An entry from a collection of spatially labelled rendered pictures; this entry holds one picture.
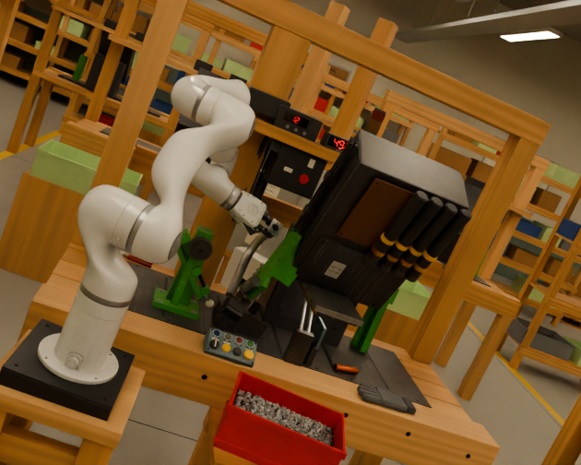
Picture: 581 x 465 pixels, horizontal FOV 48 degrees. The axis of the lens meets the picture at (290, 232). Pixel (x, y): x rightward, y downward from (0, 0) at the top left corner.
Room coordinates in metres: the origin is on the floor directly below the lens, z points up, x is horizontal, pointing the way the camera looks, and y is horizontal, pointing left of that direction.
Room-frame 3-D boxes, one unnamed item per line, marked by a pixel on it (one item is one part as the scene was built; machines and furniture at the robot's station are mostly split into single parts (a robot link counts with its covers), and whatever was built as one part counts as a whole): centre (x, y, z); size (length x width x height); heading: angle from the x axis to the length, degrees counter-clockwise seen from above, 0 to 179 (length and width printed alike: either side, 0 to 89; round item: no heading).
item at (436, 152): (9.78, -2.71, 1.12); 3.22 x 0.55 x 2.23; 101
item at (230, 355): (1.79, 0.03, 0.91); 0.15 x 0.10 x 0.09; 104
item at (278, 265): (2.05, -0.03, 1.17); 0.13 x 0.12 x 0.20; 104
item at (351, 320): (2.05, -0.18, 1.11); 0.39 x 0.16 x 0.03; 14
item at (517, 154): (2.42, -0.01, 1.36); 1.49 x 0.09 x 0.97; 104
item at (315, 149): (2.38, -0.02, 1.52); 0.90 x 0.25 x 0.04; 104
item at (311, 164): (2.30, 0.08, 1.42); 0.17 x 0.12 x 0.15; 104
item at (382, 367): (2.13, -0.08, 0.89); 1.10 x 0.42 x 0.02; 104
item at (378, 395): (1.94, -0.48, 0.91); 0.20 x 0.11 x 0.03; 105
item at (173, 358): (1.85, -0.15, 0.82); 1.50 x 0.14 x 0.15; 104
